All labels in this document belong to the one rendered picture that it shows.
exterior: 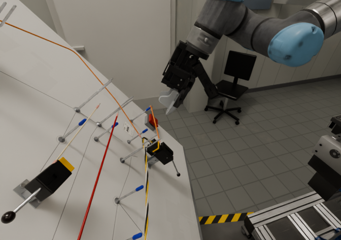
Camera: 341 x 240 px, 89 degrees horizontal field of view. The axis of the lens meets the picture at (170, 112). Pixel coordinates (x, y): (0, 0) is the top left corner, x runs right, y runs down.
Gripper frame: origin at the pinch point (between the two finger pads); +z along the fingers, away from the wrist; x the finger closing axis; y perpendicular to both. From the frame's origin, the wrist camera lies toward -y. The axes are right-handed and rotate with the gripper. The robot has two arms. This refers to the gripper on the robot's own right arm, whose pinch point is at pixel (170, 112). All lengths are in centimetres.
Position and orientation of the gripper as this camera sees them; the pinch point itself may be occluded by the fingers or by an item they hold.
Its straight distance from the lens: 54.5
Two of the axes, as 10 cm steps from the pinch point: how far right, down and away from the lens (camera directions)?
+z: -4.5, 7.8, 4.3
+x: -0.1, 4.8, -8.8
